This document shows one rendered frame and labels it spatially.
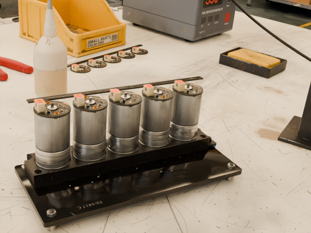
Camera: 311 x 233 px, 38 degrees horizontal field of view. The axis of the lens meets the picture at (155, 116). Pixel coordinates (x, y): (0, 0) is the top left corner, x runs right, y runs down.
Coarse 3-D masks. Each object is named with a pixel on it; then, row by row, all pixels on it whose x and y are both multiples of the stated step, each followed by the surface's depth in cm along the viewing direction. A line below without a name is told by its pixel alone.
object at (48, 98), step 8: (168, 80) 38; (184, 80) 38; (192, 80) 38; (112, 88) 35; (120, 88) 35; (128, 88) 36; (136, 88) 36; (48, 96) 33; (56, 96) 33; (64, 96) 33; (72, 96) 33
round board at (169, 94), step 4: (156, 88) 36; (160, 88) 36; (164, 88) 36; (164, 92) 35; (168, 92) 35; (172, 92) 36; (144, 96) 35; (148, 96) 34; (152, 96) 34; (156, 96) 34; (160, 96) 35; (168, 96) 35; (172, 96) 35; (160, 100) 34; (164, 100) 34
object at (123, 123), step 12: (120, 108) 33; (132, 108) 33; (108, 120) 34; (120, 120) 33; (132, 120) 34; (108, 132) 35; (120, 132) 34; (132, 132) 34; (108, 144) 35; (120, 144) 34; (132, 144) 35
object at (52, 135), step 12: (48, 108) 31; (36, 120) 31; (48, 120) 30; (60, 120) 31; (36, 132) 31; (48, 132) 31; (60, 132) 31; (36, 144) 32; (48, 144) 31; (60, 144) 31; (36, 156) 32; (48, 156) 31; (60, 156) 32; (48, 168) 32
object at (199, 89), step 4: (192, 84) 37; (172, 88) 36; (192, 88) 37; (196, 88) 37; (200, 88) 37; (176, 92) 36; (180, 92) 36; (184, 92) 36; (188, 92) 36; (192, 92) 36; (196, 92) 36; (200, 92) 36
